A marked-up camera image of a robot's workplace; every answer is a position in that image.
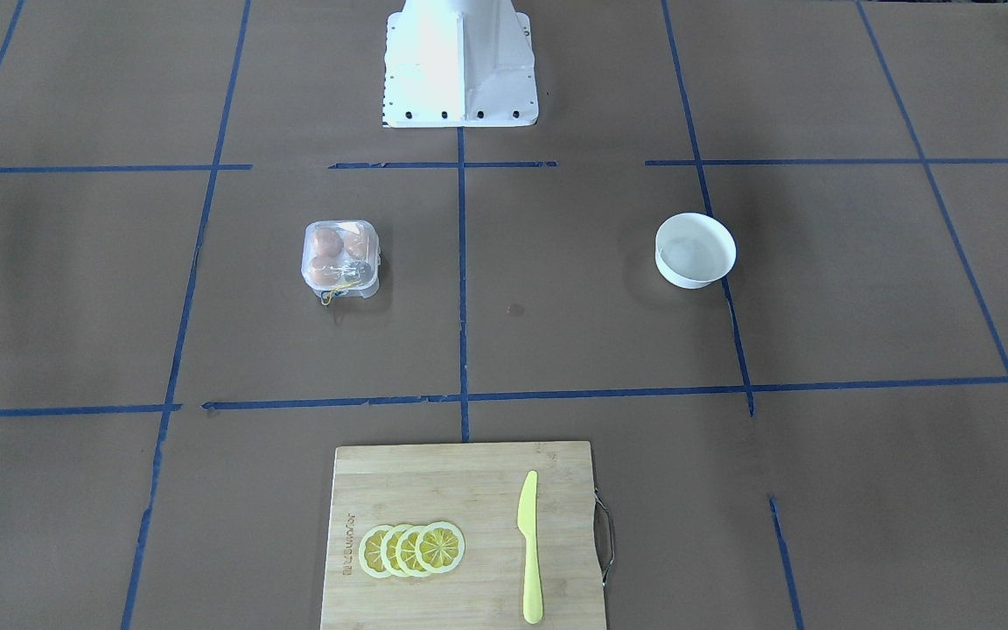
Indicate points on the back lemon slice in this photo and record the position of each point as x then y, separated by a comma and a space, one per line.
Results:
373, 551

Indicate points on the white ceramic bowl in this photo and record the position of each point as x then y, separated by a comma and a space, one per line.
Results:
692, 250

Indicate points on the wooden cutting board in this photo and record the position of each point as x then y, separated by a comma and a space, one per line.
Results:
477, 487

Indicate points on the front lemon slice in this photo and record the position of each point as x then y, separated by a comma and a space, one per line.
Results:
440, 547

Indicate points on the yellow plastic knife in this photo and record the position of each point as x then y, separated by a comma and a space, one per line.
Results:
532, 607

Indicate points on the lemon slice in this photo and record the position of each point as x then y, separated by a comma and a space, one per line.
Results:
440, 547
407, 553
389, 550
373, 551

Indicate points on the brown egg in box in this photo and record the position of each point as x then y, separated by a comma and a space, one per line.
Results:
326, 241
325, 271

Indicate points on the brown egg in box rear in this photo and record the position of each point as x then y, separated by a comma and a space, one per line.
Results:
326, 241

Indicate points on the brown egg in box front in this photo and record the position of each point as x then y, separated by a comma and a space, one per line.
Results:
325, 271

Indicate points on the brown egg from bowl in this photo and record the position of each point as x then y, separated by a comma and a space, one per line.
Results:
357, 245

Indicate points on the clear plastic egg box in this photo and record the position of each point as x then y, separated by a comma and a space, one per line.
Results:
360, 279

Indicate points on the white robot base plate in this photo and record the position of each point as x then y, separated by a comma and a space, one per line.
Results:
459, 64

